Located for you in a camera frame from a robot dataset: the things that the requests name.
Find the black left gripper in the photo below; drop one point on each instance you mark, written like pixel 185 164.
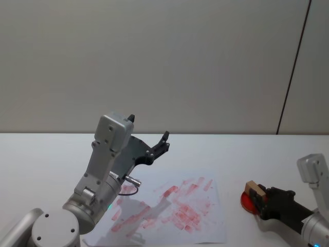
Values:
pixel 136 151

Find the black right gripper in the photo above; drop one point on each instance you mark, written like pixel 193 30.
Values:
pixel 282 208

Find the wooden stamp block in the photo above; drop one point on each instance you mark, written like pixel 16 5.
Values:
pixel 253 189

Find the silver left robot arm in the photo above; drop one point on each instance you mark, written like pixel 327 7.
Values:
pixel 102 154

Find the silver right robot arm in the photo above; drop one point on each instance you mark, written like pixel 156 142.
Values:
pixel 314 175

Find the round red ink pad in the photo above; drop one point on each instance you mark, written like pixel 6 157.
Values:
pixel 246 204

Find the white paper with red stamps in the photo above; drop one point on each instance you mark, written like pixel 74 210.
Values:
pixel 195 218

